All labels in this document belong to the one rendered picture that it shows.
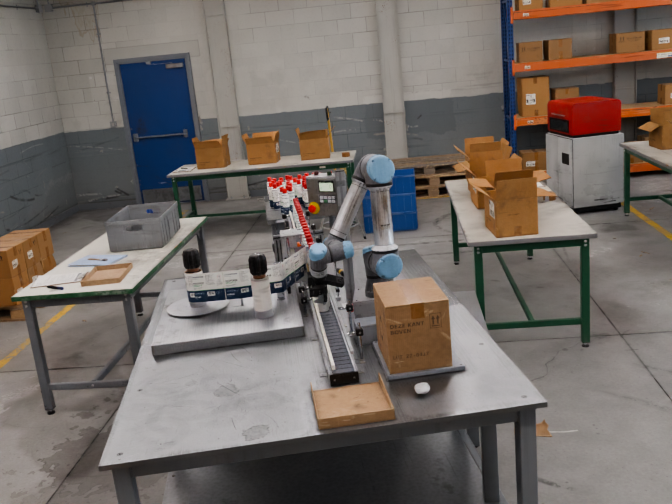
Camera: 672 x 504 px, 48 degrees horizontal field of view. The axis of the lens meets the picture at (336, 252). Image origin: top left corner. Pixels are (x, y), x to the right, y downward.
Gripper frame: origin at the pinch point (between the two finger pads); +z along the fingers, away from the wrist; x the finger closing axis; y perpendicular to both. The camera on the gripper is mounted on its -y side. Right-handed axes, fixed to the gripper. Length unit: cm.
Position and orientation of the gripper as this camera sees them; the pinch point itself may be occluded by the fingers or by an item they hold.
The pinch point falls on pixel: (325, 302)
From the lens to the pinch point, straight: 347.3
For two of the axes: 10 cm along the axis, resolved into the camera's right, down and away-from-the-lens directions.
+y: -9.9, 1.2, -0.8
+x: 1.4, 7.0, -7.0
